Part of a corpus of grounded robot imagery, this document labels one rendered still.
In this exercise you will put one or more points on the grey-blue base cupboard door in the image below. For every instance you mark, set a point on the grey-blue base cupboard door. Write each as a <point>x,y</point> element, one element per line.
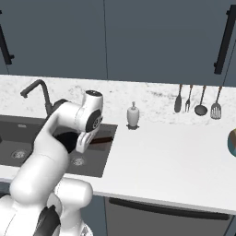
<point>95,215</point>

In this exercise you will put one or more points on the teal and tan round object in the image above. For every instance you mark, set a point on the teal and tan round object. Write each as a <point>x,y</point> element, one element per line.
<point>232,143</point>

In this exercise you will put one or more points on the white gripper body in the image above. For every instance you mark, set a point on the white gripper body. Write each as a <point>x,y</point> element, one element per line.
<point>82,143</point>

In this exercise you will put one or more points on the dark hanging ladle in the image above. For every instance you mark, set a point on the dark hanging ladle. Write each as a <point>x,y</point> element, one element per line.
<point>201,109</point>

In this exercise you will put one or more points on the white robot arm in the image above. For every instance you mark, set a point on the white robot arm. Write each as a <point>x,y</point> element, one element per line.
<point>40,172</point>

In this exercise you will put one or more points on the grey-blue wall cupboard door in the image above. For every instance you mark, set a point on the grey-blue wall cupboard door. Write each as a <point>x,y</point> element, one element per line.
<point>159,40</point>
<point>232,69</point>
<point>58,37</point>

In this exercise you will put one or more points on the grey slotted hanging spatula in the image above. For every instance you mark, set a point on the grey slotted hanging spatula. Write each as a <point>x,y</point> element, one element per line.
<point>216,111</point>

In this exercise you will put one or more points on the dark hanging spoon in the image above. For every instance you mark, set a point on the dark hanging spoon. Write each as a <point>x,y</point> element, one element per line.
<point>178,104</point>

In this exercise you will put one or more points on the dark grey tap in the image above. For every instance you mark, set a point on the dark grey tap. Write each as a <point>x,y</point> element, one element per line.
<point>43,89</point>

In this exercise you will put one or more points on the grey dishwasher front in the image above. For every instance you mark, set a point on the grey dishwasher front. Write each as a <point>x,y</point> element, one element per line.
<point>159,222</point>

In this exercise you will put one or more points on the white soap dispenser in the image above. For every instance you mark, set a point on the white soap dispenser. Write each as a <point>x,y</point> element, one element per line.
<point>133,116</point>

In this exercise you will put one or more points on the dark hanging fork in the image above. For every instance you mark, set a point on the dark hanging fork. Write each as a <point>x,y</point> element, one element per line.
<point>188,101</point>

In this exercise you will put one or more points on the dark grey sink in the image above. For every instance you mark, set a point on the dark grey sink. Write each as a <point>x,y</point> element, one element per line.
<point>12,135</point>

